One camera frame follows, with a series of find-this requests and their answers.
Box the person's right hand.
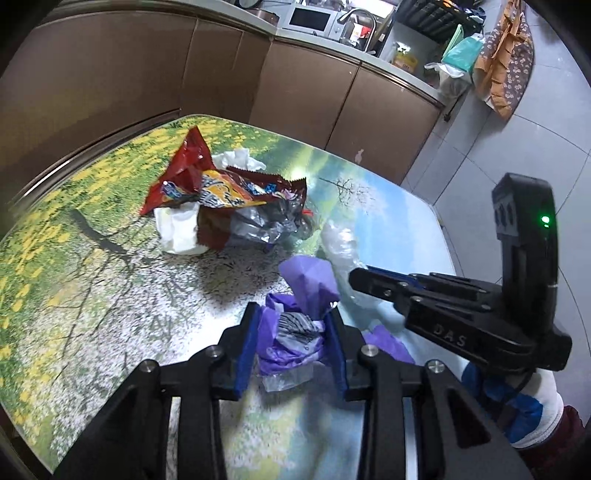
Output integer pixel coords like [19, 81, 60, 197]
[462, 362, 564, 448]

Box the clear crumpled plastic wrapper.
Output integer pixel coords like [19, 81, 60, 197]
[229, 200, 319, 247]

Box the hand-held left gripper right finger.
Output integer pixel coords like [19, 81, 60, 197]
[323, 309, 536, 480]

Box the green plastic bag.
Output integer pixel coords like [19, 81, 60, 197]
[442, 25, 485, 72]

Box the person's right forearm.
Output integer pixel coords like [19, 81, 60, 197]
[517, 405, 591, 480]

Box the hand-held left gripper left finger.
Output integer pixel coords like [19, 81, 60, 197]
[53, 302, 262, 480]

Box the orange floral apron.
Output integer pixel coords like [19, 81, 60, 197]
[473, 0, 534, 121]

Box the brown kitchen cabinet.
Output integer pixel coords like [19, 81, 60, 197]
[0, 0, 446, 204]

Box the dark red snack wrapper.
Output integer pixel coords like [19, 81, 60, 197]
[196, 168, 308, 250]

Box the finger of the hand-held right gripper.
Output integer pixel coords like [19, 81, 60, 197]
[367, 265, 502, 296]
[349, 269, 416, 319]

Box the purple wrapper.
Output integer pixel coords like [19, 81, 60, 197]
[256, 256, 340, 393]

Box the clear plastic bag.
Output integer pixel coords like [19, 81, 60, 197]
[321, 219, 407, 333]

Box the black storage rack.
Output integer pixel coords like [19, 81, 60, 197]
[402, 0, 485, 44]

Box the metal kitchen faucet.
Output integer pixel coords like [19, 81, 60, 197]
[339, 8, 377, 51]

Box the white plastic bag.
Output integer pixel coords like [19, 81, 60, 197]
[425, 61, 472, 100]

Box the purple plastic scrap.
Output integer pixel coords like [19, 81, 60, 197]
[365, 323, 416, 365]

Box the red snack wrapper yellow print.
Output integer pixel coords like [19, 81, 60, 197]
[140, 127, 269, 217]

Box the white microwave oven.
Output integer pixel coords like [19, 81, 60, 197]
[281, 4, 352, 38]

